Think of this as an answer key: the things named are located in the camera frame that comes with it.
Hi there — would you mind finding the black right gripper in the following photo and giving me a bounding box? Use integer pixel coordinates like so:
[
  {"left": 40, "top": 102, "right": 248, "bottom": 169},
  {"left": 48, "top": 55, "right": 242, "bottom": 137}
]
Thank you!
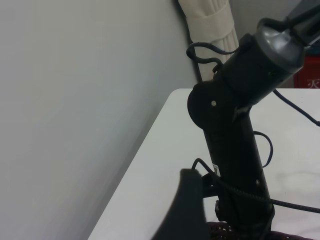
[{"left": 214, "top": 197, "right": 276, "bottom": 240}]

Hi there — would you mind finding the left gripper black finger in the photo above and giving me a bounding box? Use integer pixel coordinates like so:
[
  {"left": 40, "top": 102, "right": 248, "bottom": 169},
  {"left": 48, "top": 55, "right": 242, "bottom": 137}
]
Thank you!
[{"left": 149, "top": 168, "right": 208, "bottom": 240}]

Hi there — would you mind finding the dark brown wicker basket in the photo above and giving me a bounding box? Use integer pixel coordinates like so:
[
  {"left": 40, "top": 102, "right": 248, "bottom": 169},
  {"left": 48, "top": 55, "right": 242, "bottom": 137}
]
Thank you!
[{"left": 206, "top": 221, "right": 320, "bottom": 240}]

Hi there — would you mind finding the red fire equipment box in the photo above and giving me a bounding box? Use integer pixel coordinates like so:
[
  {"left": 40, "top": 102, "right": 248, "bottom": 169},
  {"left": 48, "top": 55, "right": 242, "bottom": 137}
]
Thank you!
[{"left": 293, "top": 55, "right": 320, "bottom": 90}]

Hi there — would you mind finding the white folded curtain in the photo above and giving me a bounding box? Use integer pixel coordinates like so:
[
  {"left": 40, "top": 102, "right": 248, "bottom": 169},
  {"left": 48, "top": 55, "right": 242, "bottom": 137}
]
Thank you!
[{"left": 177, "top": 0, "right": 241, "bottom": 83}]

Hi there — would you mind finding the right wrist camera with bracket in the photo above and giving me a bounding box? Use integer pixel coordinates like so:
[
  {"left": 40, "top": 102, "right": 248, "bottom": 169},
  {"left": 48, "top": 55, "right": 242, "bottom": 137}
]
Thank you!
[{"left": 199, "top": 173, "right": 221, "bottom": 200}]

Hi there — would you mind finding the black braided cable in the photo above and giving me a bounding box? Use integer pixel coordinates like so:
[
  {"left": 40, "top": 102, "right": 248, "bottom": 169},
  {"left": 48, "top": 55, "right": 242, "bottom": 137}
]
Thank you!
[{"left": 191, "top": 157, "right": 320, "bottom": 215}]

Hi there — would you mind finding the thin black cable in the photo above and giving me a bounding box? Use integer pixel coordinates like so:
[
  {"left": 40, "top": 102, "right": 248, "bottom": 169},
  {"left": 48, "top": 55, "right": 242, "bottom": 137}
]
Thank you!
[
  {"left": 186, "top": 41, "right": 242, "bottom": 73},
  {"left": 273, "top": 89, "right": 320, "bottom": 127},
  {"left": 254, "top": 131, "right": 274, "bottom": 168}
]

